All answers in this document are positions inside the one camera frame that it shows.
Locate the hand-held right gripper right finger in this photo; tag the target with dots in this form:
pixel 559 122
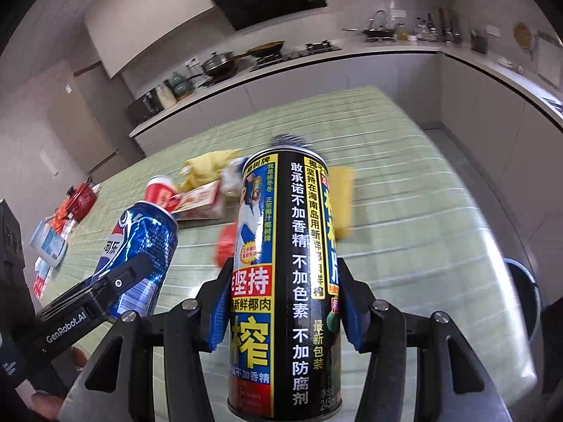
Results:
pixel 349 316

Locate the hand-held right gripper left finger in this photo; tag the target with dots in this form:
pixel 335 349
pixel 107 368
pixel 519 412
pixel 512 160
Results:
pixel 216 316

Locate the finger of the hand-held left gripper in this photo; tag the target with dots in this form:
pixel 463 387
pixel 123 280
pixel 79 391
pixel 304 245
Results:
pixel 125 274

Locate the blue cola can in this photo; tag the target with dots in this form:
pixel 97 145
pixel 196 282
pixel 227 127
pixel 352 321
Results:
pixel 140 237

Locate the black beverage can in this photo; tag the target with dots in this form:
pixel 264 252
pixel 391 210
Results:
pixel 290 272

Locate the yellow cloth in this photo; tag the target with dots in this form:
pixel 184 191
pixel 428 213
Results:
pixel 206 167

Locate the person's left hand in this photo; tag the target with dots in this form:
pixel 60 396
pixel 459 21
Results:
pixel 48 409

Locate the red and white packet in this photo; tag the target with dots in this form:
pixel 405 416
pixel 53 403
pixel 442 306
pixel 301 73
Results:
pixel 40 283

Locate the crumpled red wrapper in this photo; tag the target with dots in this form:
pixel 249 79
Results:
pixel 226 241

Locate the white and blue box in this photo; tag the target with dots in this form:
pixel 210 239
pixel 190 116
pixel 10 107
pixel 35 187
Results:
pixel 49 246

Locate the red pot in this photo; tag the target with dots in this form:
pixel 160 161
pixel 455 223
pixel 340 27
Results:
pixel 81 200

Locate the red can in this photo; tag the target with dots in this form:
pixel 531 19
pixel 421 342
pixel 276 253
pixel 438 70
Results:
pixel 160 193

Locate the black crate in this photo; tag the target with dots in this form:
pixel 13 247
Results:
pixel 11 250

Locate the red and white food box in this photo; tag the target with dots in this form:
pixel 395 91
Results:
pixel 198 200

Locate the green checked tablecloth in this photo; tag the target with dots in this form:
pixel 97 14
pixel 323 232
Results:
pixel 418 228

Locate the yellow sponge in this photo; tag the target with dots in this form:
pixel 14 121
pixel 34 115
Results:
pixel 345 202

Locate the crumpled white wrapper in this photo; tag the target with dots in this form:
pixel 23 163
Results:
pixel 231 176

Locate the tall beige cabinet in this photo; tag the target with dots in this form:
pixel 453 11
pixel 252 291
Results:
pixel 83 123

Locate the black toaster oven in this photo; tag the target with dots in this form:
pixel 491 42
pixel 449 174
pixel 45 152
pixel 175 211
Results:
pixel 143 106

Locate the white jug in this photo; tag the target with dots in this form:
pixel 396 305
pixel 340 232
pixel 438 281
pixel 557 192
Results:
pixel 165 97

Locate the green kettle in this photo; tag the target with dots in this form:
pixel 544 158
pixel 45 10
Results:
pixel 179 84

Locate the lidded grey pan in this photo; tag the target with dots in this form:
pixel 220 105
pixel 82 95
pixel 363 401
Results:
pixel 218 63

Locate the white kitchen counter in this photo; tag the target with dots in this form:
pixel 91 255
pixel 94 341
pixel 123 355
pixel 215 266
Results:
pixel 352 70

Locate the black gas stove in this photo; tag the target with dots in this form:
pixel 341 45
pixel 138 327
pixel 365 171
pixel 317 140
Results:
pixel 290 57

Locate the black wok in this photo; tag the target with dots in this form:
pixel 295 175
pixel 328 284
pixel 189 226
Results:
pixel 266 48

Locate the steel frying pan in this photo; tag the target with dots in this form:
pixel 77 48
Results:
pixel 376 33

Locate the row of condiment bottles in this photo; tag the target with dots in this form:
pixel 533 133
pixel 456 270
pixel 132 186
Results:
pixel 426 30

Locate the chrome faucet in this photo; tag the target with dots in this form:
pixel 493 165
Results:
pixel 378 16

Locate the dark utensil holder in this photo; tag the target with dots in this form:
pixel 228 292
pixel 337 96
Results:
pixel 479 43

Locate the steel canisters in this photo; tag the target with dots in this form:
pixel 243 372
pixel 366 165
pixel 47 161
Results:
pixel 449 26

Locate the white cutting board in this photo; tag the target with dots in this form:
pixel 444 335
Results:
pixel 550 61

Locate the round woven trivet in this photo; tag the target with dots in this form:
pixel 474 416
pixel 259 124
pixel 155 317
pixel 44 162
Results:
pixel 522 35

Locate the white wall socket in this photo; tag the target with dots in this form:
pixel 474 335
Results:
pixel 191 62

